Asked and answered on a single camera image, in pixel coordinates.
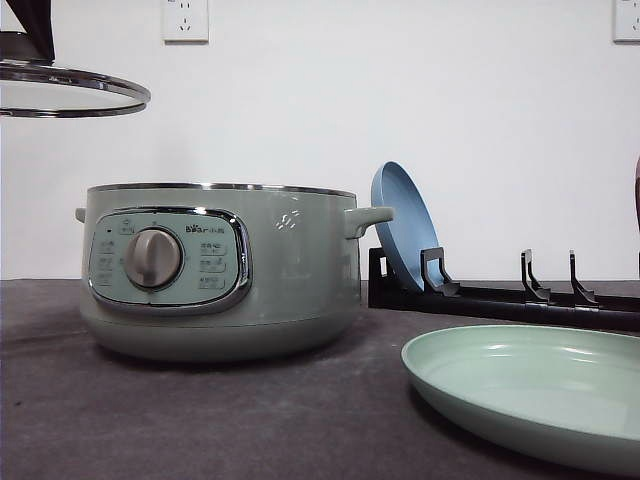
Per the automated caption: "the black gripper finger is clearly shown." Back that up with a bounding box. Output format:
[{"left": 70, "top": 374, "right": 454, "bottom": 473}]
[{"left": 0, "top": 0, "right": 55, "bottom": 62}]

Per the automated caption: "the black plate rack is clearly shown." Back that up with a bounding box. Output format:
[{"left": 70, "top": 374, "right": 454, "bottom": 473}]
[{"left": 368, "top": 247, "right": 640, "bottom": 331}]

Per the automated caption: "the green plate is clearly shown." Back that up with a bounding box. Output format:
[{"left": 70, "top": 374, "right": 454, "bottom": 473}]
[{"left": 401, "top": 325, "right": 640, "bottom": 465}]

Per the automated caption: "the green electric steamer pot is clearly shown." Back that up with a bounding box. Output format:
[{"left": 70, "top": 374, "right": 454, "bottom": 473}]
[{"left": 75, "top": 182, "right": 395, "bottom": 363}]

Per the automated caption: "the blue plate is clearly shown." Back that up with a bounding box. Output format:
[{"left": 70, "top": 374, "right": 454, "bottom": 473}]
[{"left": 371, "top": 161, "right": 441, "bottom": 291}]

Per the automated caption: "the glass lid green knob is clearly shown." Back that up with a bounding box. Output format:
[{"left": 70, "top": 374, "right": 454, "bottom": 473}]
[{"left": 0, "top": 61, "right": 152, "bottom": 118}]

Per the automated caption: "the white wall socket left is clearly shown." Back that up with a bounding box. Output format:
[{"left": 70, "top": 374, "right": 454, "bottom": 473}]
[{"left": 160, "top": 0, "right": 209, "bottom": 48}]

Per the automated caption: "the white wall socket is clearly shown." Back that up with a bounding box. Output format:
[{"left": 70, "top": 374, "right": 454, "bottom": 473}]
[
  {"left": 160, "top": 0, "right": 209, "bottom": 48},
  {"left": 613, "top": 0, "right": 640, "bottom": 46}
]

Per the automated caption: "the white wall socket right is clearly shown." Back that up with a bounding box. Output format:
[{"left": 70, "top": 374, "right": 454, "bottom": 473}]
[{"left": 613, "top": 0, "right": 640, "bottom": 46}]

